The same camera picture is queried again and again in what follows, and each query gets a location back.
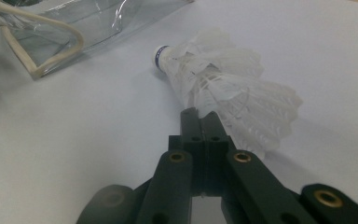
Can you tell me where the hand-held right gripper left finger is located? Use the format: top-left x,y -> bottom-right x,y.
168,106 -> 205,196

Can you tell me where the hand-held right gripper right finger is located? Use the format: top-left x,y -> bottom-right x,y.
202,110 -> 238,198

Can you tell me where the clear plastic bag beige trim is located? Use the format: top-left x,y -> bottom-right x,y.
0,0 -> 195,80

